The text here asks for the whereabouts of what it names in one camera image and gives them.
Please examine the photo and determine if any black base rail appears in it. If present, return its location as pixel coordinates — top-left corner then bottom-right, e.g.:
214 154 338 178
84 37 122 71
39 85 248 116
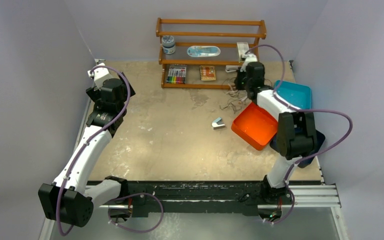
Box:
101 180 341 220

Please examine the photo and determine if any white blue jar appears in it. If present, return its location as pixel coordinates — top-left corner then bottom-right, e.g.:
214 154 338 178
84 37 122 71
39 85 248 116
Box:
161 35 176 55

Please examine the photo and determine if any blue oval blister pack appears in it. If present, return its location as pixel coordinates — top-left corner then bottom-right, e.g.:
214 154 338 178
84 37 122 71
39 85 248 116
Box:
186 45 221 58

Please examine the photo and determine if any orange snack packet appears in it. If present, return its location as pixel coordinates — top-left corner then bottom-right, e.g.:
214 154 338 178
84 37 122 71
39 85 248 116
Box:
199 65 217 82

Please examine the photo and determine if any white red small box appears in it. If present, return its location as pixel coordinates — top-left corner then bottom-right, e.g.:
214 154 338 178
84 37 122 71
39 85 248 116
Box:
236 42 250 63

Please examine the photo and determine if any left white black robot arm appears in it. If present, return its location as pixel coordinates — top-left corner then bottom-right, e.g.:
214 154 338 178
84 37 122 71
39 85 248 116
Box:
38 72 135 227

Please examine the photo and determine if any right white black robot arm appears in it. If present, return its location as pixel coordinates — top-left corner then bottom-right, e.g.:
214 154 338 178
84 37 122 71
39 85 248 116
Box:
231 61 317 204

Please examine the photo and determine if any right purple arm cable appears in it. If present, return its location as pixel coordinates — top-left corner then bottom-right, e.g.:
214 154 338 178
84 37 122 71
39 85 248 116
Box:
244 43 354 186

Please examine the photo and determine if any orange tray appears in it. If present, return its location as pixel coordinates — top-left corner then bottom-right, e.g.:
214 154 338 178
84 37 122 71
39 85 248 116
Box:
231 102 278 151

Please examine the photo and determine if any dark blue tray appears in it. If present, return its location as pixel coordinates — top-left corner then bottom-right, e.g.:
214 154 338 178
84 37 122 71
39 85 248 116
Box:
269 130 326 169

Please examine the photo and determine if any wooden shelf rack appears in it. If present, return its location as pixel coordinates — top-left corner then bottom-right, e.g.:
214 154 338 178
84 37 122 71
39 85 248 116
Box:
155 17 267 90

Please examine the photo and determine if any light blue tray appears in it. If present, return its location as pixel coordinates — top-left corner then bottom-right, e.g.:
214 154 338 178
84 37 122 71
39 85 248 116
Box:
277 81 312 109

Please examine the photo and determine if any dark cable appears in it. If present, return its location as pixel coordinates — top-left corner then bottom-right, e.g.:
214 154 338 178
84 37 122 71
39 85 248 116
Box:
219 77 274 114

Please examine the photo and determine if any marker pen pack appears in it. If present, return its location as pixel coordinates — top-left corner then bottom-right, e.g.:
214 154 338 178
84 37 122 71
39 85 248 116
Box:
165 64 187 84

